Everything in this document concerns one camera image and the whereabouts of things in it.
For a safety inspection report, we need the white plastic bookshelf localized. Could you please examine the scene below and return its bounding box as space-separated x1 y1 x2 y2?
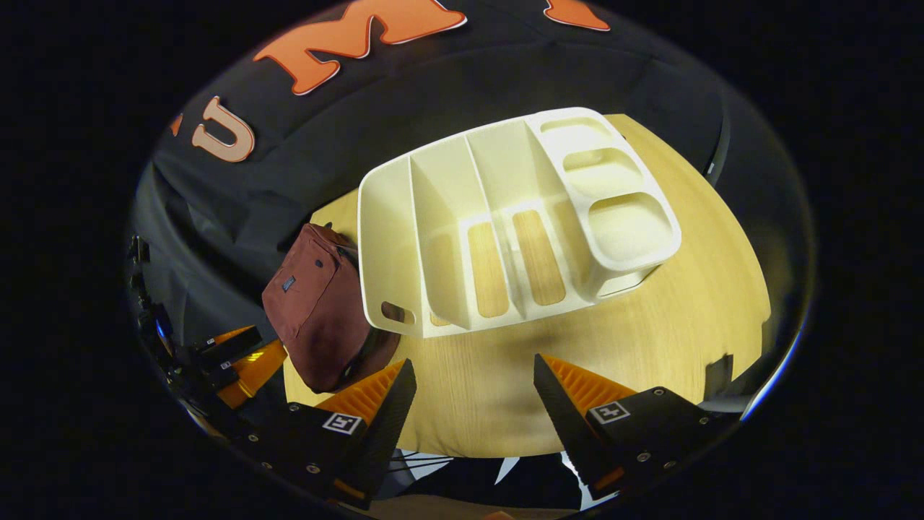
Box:
357 106 684 339

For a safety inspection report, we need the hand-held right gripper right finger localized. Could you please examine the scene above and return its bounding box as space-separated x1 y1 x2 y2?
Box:
532 353 742 501

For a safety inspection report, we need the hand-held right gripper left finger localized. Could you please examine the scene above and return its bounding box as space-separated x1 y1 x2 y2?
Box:
240 359 419 511

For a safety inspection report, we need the maroon schoolbag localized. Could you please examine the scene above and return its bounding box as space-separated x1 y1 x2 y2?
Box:
261 222 402 395

